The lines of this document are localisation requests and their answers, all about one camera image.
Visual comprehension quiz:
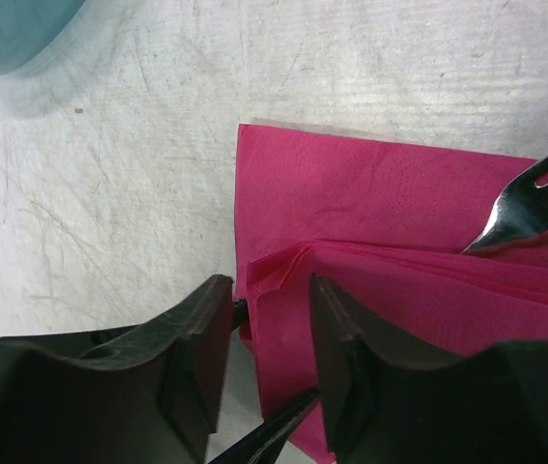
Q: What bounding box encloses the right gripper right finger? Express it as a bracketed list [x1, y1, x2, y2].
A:
[309, 275, 548, 463]

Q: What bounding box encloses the teal transparent plastic bin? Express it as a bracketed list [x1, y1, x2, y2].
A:
[0, 0, 85, 75]

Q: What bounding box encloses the metal fork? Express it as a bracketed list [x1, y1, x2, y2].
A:
[463, 156, 548, 255]

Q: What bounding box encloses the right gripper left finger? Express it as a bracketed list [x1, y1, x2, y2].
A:
[0, 275, 233, 463]

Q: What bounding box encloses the pink paper napkin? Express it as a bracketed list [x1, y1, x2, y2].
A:
[232, 123, 548, 460]

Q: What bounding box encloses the black knife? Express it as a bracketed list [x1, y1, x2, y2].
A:
[207, 299, 321, 463]

